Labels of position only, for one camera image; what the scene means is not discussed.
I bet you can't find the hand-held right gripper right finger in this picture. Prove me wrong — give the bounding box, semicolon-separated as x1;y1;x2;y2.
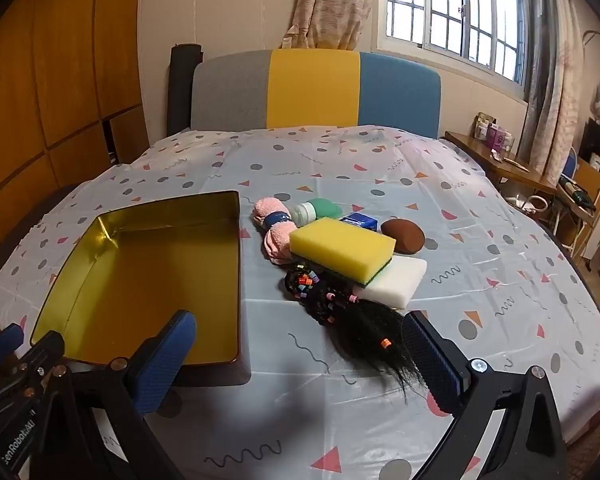
402;310;568;480

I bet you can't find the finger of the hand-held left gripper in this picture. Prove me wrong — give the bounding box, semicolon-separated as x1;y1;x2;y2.
0;324;66;401

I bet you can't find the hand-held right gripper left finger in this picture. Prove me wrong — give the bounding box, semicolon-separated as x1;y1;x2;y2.
55;310;198;480

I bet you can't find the maroon tin box gold inside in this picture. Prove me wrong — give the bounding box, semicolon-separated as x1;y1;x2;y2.
30;190;253;388

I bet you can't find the black beaded wig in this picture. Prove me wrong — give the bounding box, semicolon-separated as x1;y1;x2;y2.
284;260;423;403

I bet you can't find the white sponge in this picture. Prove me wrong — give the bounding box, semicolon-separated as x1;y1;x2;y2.
352;255;428;309

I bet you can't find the brown round powder puff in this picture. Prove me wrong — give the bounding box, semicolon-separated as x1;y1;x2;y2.
381;218;426;256

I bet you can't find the yellow sponge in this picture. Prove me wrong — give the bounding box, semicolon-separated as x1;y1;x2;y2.
288;217;397;285

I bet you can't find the blue tissue pack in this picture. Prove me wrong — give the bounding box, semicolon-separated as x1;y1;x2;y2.
339;212;381;233

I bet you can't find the pink towel blue band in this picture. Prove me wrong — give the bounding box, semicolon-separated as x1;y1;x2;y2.
250;196;301;266

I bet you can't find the green bottle white cap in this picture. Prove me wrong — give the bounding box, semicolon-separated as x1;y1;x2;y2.
292;198;342;226

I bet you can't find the wooden side table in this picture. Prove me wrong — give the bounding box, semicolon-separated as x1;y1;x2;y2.
444;131;558;196

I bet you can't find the purple box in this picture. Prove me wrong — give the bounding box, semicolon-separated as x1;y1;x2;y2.
485;126;513;151

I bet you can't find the blue chair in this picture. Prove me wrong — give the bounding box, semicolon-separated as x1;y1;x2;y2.
562;147;581;181

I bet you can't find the wooden wardrobe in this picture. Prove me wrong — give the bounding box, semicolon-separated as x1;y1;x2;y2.
0;0;151;271

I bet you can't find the grey yellow blue headboard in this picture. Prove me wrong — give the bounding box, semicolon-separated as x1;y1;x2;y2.
190;49;442;140

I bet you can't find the grey patterned curtain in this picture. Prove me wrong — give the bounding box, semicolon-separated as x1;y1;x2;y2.
520;0;588;186

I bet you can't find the white barred window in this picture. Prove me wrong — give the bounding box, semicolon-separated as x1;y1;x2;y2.
378;0;531;86

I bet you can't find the floral beige curtain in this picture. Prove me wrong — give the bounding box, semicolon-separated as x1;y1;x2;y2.
281;0;387;51

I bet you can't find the white cable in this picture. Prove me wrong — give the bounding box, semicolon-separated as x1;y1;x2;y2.
510;192;548;216

